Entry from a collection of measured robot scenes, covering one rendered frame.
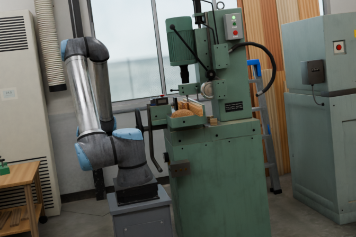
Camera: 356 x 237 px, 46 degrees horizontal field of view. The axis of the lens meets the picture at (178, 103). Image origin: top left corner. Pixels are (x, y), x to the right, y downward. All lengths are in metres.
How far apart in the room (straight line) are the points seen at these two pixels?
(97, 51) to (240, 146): 1.07
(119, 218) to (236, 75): 1.20
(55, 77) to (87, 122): 1.74
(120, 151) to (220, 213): 0.93
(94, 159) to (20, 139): 1.80
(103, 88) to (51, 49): 1.43
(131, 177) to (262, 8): 2.68
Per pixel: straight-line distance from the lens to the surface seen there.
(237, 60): 2.77
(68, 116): 4.09
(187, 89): 2.77
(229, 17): 2.70
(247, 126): 2.70
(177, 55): 2.72
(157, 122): 2.69
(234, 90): 2.77
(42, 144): 3.84
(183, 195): 2.70
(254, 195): 2.81
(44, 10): 3.93
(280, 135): 4.26
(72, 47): 2.36
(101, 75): 2.48
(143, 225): 2.18
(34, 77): 3.79
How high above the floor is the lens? 1.24
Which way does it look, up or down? 6 degrees down
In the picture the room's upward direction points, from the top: 7 degrees counter-clockwise
